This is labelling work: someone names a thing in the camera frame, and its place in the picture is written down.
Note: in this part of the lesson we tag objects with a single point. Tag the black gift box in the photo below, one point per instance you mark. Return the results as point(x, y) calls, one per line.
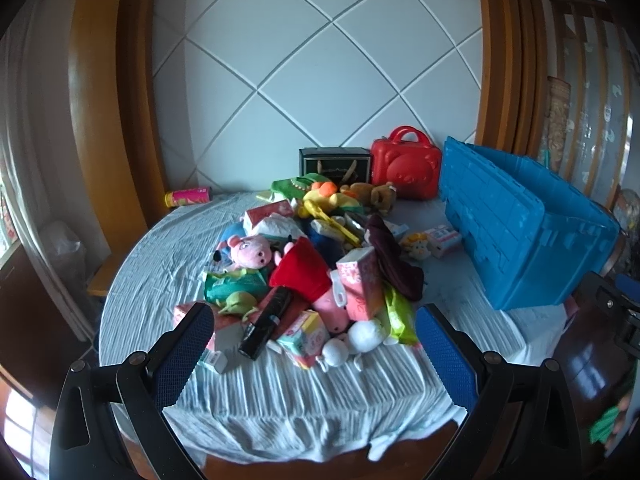
point(330, 165)

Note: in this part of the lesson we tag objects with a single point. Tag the pink plastic packet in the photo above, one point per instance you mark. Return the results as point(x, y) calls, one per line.
point(227, 332)

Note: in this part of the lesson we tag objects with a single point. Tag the round wooden desktop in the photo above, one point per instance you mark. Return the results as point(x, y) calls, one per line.
point(300, 465)

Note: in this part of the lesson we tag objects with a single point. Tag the wooden wall pillar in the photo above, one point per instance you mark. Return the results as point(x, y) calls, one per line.
point(110, 110)
point(510, 60)

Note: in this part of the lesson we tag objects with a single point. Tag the grey curtain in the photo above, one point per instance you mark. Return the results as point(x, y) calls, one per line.
point(30, 160)

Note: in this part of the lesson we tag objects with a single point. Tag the pink and yellow can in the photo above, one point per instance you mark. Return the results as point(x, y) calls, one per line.
point(189, 196)

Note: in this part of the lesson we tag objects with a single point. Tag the yellow plastic toy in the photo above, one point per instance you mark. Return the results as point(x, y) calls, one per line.
point(330, 222)

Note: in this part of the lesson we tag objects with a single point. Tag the green plush toy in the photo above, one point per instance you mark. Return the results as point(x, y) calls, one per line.
point(290, 187)

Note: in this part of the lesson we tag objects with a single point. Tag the green wet wipes packet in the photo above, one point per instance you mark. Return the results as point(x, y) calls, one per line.
point(230, 287)

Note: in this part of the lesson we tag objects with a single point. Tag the patterned wall hanging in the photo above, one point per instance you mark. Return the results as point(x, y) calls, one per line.
point(556, 120)

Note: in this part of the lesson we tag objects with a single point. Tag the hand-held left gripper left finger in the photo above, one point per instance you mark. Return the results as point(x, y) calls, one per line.
point(185, 355)

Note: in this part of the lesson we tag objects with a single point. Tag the white plastic packet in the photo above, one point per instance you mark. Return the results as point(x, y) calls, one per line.
point(280, 227)

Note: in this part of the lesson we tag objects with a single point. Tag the blue feather duster brush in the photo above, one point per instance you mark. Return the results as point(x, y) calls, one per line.
point(322, 242)

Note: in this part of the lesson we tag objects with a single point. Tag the black bottle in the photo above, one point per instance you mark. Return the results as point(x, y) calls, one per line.
point(265, 321)

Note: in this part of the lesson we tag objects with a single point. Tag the small white charger block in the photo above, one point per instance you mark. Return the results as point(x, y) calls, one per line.
point(216, 362)

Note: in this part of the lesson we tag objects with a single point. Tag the red and white box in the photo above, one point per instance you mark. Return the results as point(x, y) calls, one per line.
point(265, 212)

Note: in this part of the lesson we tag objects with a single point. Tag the maroon knitted hat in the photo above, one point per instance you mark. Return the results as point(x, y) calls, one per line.
point(395, 265)

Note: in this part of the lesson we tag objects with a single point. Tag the red bear-face suitcase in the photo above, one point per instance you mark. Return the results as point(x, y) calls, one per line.
point(405, 167)

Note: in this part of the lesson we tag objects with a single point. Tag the brown teddy bear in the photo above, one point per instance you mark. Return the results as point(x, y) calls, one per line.
point(380, 196)

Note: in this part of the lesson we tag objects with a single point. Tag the small pink pig plush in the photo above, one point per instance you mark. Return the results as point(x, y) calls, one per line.
point(250, 252)

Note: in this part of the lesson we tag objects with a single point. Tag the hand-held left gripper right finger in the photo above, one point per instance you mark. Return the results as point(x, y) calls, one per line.
point(445, 355)

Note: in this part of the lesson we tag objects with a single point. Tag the blue plastic crate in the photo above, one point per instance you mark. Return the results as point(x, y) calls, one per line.
point(500, 220)

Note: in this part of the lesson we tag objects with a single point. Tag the pastel printed small carton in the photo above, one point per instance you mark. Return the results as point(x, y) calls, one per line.
point(300, 340)

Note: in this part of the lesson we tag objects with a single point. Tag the pink and white tissue pack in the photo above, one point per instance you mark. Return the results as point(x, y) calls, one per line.
point(442, 242)

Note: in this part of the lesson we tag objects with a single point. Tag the lime green packet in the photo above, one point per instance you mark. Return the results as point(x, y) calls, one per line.
point(401, 321)

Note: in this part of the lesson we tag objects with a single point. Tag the small green frog plush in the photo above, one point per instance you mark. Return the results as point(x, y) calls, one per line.
point(237, 305)

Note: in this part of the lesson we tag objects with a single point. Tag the small white and yellow plush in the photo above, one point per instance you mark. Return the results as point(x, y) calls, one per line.
point(417, 247)

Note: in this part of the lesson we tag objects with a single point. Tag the yellow and orange plush toy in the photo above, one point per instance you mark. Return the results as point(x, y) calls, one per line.
point(325, 196)

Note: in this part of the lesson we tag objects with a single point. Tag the white plush toy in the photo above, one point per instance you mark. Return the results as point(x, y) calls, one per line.
point(365, 335)

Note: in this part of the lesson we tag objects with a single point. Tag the dark wooden cabinet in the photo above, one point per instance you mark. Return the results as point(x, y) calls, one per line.
point(40, 335)

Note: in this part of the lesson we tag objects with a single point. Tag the wooden glass partition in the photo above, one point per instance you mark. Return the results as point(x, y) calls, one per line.
point(595, 110)

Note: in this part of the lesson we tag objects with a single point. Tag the pink tissue packet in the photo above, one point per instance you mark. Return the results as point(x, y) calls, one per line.
point(360, 285)

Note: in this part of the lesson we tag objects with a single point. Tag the red plush cloth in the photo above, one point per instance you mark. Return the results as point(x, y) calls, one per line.
point(300, 270)

